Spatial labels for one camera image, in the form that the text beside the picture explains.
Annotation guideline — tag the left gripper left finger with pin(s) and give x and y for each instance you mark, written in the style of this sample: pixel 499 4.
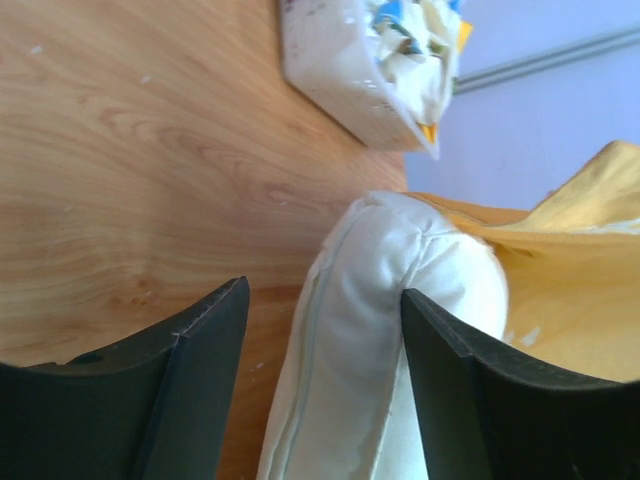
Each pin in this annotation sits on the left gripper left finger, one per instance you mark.
pixel 153 405

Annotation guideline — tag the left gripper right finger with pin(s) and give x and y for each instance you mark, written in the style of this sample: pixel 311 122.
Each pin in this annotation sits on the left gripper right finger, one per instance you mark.
pixel 489 411

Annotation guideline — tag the white pillow with bear print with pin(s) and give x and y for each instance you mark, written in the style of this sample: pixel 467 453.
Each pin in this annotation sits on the white pillow with bear print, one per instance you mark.
pixel 344 406

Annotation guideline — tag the yellow pillowcase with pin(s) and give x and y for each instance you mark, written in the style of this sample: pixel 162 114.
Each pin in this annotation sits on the yellow pillowcase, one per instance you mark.
pixel 572 266

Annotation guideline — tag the white printed cloth in bin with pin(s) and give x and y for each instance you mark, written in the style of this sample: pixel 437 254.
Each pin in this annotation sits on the white printed cloth in bin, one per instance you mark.
pixel 415 47

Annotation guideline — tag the yellow cloth in bin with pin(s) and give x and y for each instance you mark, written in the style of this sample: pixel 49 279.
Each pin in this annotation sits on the yellow cloth in bin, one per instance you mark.
pixel 430 131

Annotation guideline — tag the translucent plastic bin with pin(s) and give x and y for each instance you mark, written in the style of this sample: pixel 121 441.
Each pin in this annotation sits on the translucent plastic bin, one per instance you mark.
pixel 328 57

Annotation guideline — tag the right aluminium frame post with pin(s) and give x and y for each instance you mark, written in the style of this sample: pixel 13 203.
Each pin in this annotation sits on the right aluminium frame post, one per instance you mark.
pixel 581 50

